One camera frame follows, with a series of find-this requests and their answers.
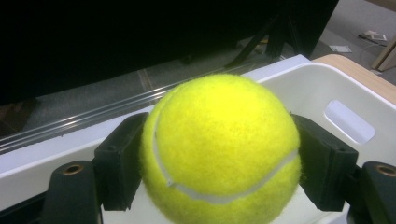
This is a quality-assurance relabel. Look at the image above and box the metal floor rail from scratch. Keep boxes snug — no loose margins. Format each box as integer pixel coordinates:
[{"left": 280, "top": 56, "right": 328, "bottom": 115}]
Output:
[{"left": 0, "top": 60, "right": 283, "bottom": 155}]

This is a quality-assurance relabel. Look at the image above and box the dark curtain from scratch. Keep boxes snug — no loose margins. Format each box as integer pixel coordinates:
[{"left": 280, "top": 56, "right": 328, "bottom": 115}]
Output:
[{"left": 0, "top": 0, "right": 340, "bottom": 106}]

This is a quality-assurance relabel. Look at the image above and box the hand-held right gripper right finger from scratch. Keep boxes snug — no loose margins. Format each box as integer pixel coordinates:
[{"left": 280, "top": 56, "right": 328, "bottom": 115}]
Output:
[{"left": 290, "top": 113, "right": 360, "bottom": 213}]

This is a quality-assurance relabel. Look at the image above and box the black metal stand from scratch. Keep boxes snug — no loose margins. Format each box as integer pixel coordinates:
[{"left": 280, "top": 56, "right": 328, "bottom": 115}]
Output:
[{"left": 223, "top": 12, "right": 302, "bottom": 70}]

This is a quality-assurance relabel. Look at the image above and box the white plastic bin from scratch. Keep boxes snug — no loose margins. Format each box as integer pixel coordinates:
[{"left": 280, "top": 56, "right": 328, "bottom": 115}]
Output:
[{"left": 0, "top": 62, "right": 396, "bottom": 224}]

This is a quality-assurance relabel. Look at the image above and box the white flat packet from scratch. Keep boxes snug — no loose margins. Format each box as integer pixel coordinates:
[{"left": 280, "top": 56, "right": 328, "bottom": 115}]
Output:
[{"left": 358, "top": 30, "right": 389, "bottom": 44}]

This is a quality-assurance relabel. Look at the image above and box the white paper sheet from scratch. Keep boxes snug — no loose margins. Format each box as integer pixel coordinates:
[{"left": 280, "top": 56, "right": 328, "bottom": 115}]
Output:
[{"left": 329, "top": 45, "right": 353, "bottom": 54}]

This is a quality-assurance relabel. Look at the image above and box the yellow tennis ball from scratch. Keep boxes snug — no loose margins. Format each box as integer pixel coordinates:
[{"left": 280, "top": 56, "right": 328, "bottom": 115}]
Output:
[{"left": 138, "top": 73, "right": 303, "bottom": 224}]

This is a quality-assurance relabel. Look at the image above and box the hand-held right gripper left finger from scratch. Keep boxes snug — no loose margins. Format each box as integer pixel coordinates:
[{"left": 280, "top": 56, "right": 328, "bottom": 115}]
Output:
[{"left": 93, "top": 112, "right": 149, "bottom": 212}]

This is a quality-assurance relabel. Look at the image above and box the light wooden leg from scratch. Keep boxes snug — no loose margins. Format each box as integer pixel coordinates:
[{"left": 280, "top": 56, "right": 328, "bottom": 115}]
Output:
[{"left": 371, "top": 37, "right": 396, "bottom": 73}]

